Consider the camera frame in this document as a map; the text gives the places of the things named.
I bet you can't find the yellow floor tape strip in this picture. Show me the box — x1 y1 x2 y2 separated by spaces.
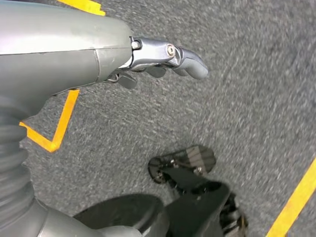
19 89 80 154
265 157 316 237
57 0 106 17

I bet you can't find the grey robot body shell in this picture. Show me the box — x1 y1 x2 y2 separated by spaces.
37 194 170 237

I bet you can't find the black robot foot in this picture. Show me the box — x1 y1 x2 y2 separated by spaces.
148 145 249 237

